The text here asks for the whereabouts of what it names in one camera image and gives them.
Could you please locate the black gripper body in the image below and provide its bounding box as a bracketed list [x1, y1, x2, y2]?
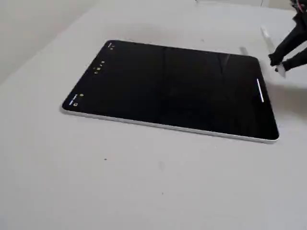
[291, 9, 307, 39]

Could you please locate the white apple pencil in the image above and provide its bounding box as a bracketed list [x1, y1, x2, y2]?
[260, 25, 287, 79]

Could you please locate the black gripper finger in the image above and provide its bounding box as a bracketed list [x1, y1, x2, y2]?
[268, 25, 307, 66]
[282, 48, 307, 71]

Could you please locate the black screen silver ipad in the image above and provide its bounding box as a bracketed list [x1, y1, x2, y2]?
[59, 39, 280, 144]

